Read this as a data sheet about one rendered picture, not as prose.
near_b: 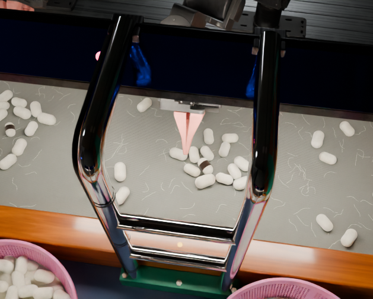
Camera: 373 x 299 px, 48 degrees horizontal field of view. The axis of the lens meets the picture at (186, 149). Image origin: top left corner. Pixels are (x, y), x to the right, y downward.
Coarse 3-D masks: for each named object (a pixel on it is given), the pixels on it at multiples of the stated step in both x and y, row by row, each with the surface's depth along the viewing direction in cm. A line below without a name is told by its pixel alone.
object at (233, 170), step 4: (232, 164) 75; (228, 168) 75; (232, 168) 75; (236, 168) 75; (232, 172) 74; (236, 172) 74; (240, 172) 75; (232, 176) 74; (236, 176) 74; (240, 176) 74
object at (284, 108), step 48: (0, 48) 46; (48, 48) 45; (96, 48) 44; (144, 48) 44; (192, 48) 43; (240, 48) 43; (288, 48) 42; (336, 48) 42; (144, 96) 47; (192, 96) 46; (240, 96) 45; (288, 96) 44; (336, 96) 44
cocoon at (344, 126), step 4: (340, 124) 80; (344, 124) 79; (348, 124) 79; (340, 128) 80; (344, 128) 79; (348, 128) 79; (352, 128) 79; (344, 132) 80; (348, 132) 79; (352, 132) 79
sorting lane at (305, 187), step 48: (48, 96) 85; (0, 144) 79; (48, 144) 79; (144, 144) 79; (192, 144) 79; (240, 144) 79; (288, 144) 79; (336, 144) 79; (0, 192) 74; (48, 192) 74; (144, 192) 74; (192, 192) 74; (240, 192) 74; (288, 192) 74; (336, 192) 74; (288, 240) 70; (336, 240) 70
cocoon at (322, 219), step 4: (320, 216) 70; (324, 216) 70; (316, 220) 71; (320, 220) 70; (324, 220) 70; (328, 220) 70; (320, 224) 70; (324, 224) 69; (328, 224) 69; (332, 224) 69; (324, 228) 69; (328, 228) 69; (332, 228) 69
